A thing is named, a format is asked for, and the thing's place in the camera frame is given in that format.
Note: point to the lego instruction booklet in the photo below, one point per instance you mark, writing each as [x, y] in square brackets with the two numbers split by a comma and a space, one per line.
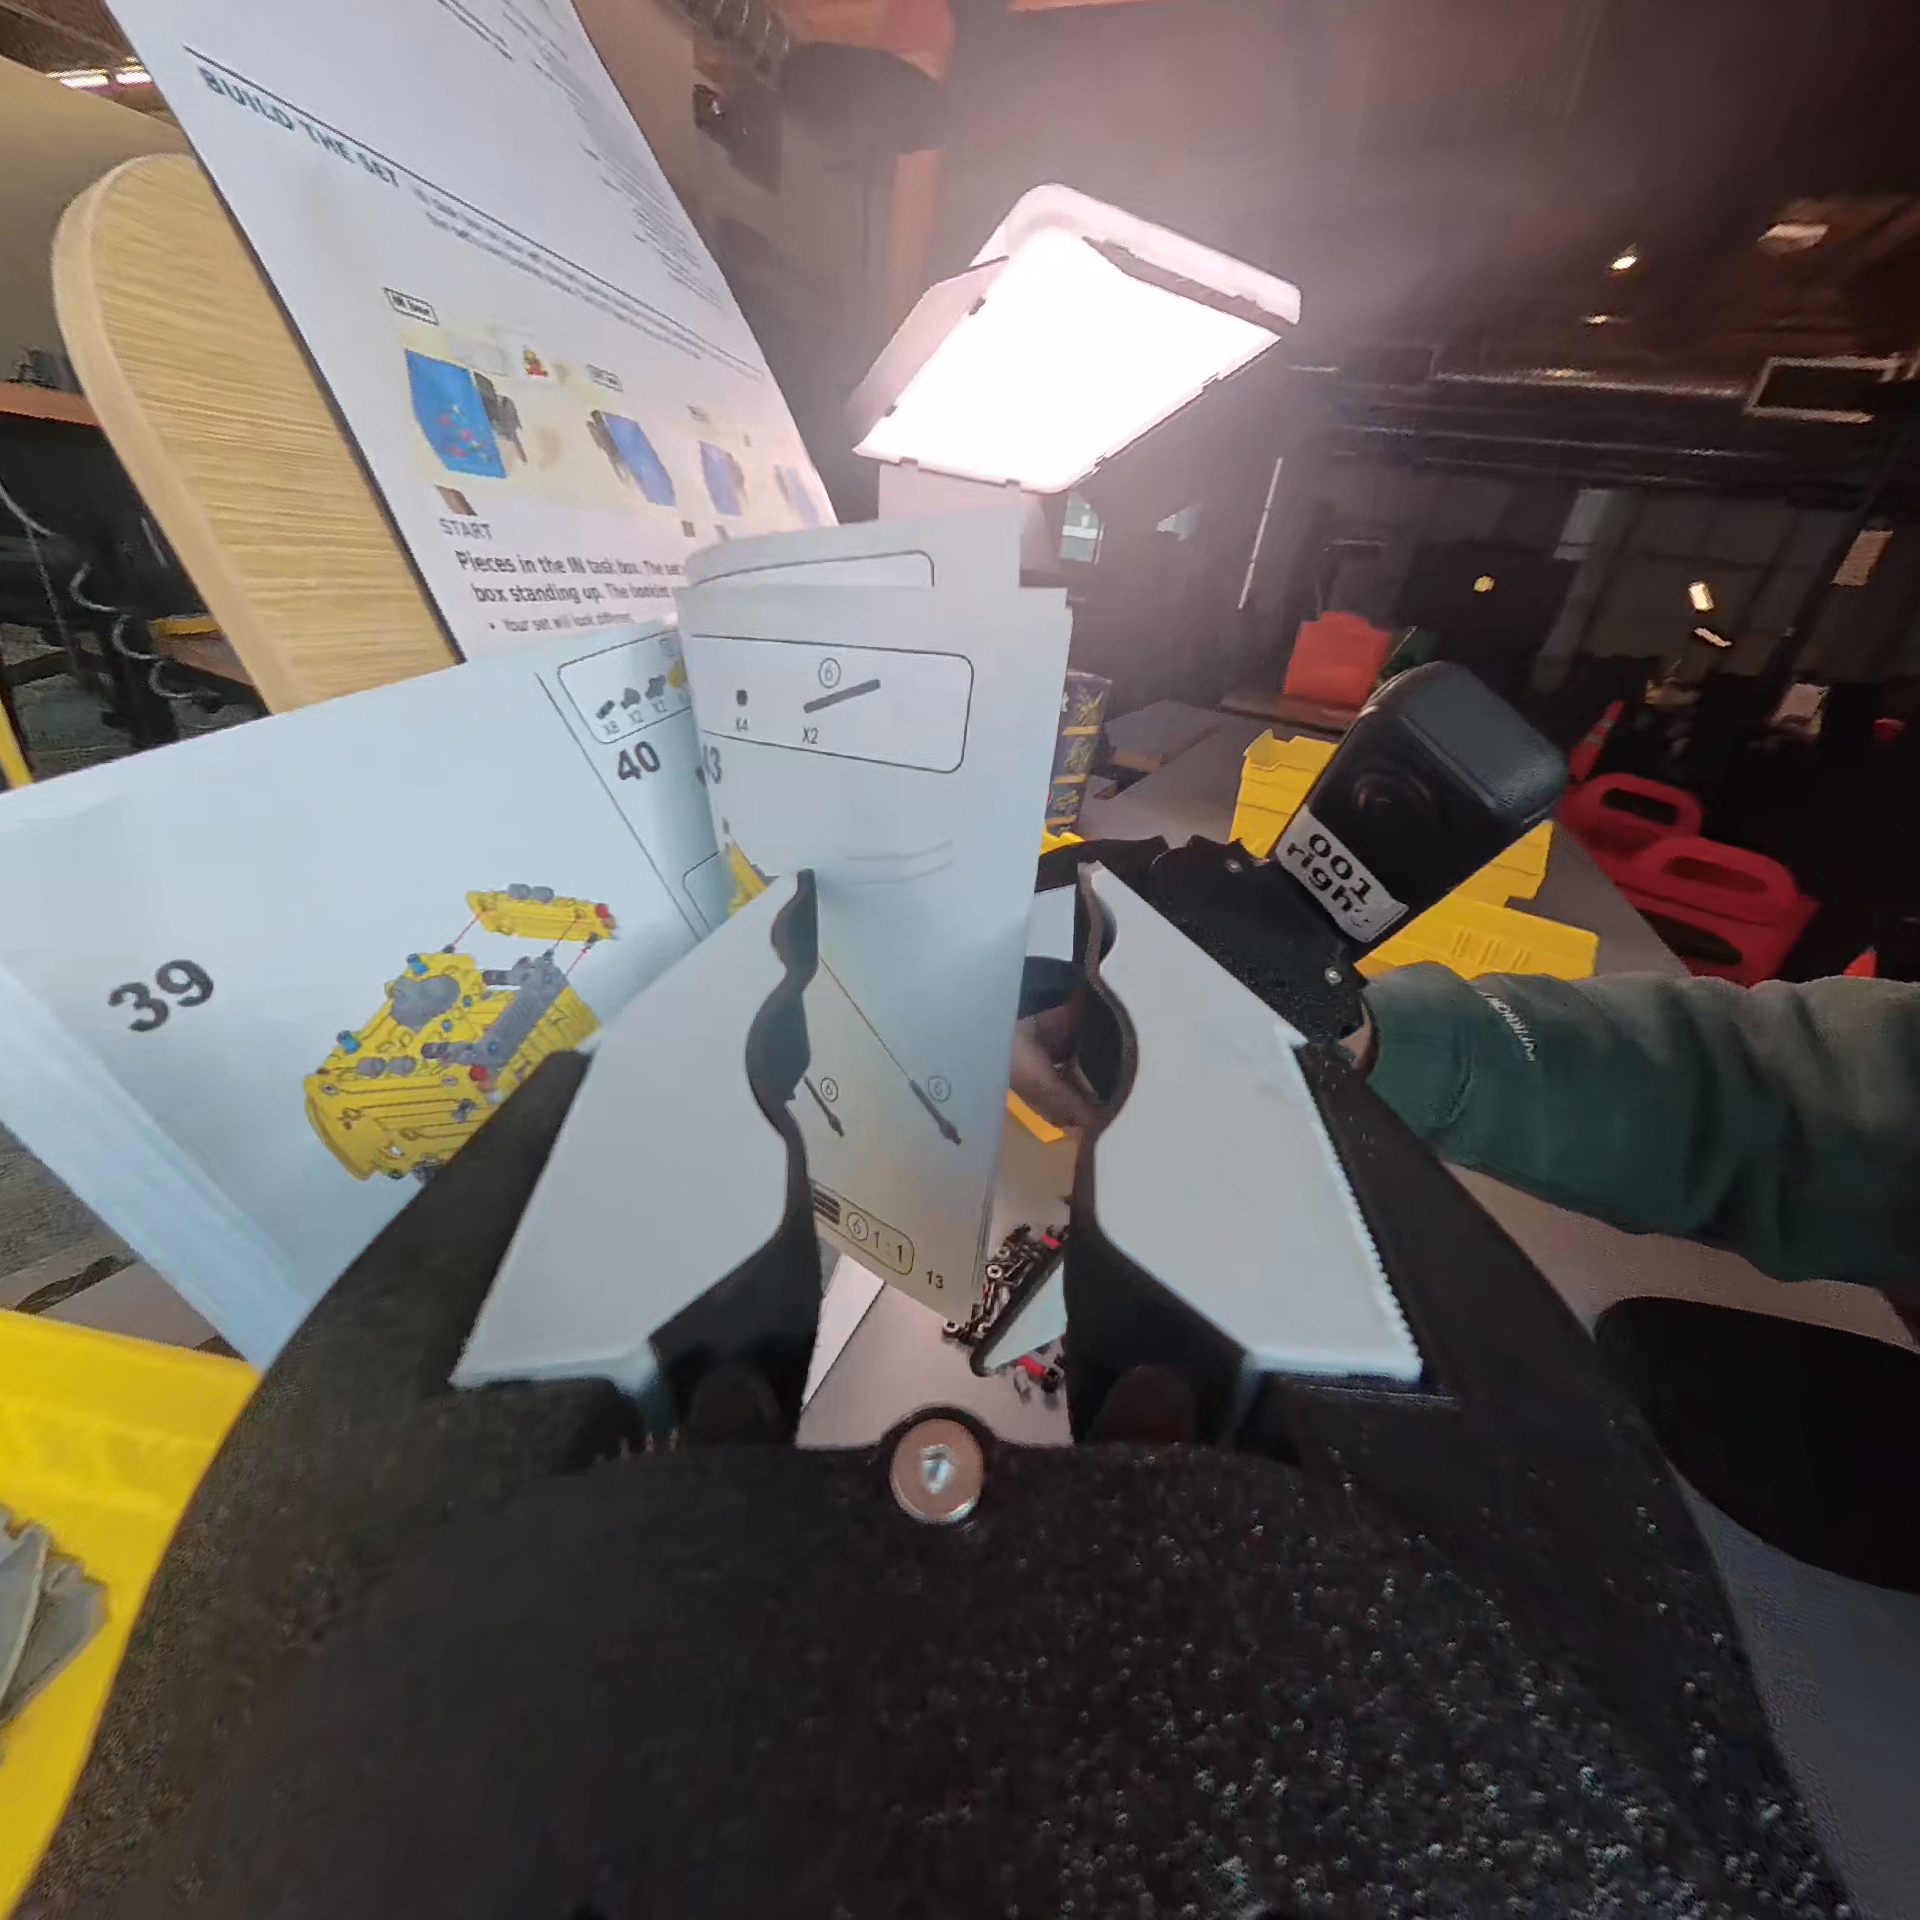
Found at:
[301, 839]

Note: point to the dark blue toy box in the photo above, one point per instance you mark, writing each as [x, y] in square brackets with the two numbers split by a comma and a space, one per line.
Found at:
[1085, 750]

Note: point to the red plastic bin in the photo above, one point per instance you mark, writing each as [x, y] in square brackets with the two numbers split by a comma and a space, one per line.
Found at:
[1628, 819]
[1724, 902]

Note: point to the orange plastic bin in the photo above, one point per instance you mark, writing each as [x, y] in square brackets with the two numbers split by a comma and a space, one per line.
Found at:
[1336, 660]

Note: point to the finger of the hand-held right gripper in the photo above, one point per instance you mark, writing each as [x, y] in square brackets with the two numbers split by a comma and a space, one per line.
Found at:
[1053, 927]

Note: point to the white task instruction sheet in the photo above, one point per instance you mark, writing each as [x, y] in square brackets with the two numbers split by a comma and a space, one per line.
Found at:
[494, 225]

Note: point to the person's right hand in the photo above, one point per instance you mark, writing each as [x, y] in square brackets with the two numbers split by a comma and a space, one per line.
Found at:
[1045, 1067]

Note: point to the yellow plastic bin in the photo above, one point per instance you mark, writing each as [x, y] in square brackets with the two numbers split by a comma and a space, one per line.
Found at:
[90, 1424]

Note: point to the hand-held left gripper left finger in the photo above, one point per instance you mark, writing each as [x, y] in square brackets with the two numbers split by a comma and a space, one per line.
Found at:
[629, 1201]

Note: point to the person's right forearm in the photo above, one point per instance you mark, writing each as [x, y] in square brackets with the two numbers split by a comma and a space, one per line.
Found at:
[1650, 1096]

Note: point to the small black red lego pieces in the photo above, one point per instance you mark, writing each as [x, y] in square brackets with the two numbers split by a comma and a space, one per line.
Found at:
[1020, 1289]

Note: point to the white light panel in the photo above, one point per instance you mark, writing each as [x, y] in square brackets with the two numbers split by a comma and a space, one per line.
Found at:
[1080, 329]

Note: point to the stack of yellow bins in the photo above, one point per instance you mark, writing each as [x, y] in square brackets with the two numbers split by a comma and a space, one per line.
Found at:
[1484, 938]

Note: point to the grey lego piece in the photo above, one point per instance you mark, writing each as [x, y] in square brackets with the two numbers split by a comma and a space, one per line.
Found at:
[45, 1620]

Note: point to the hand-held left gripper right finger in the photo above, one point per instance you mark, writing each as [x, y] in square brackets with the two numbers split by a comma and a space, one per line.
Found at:
[1244, 1201]

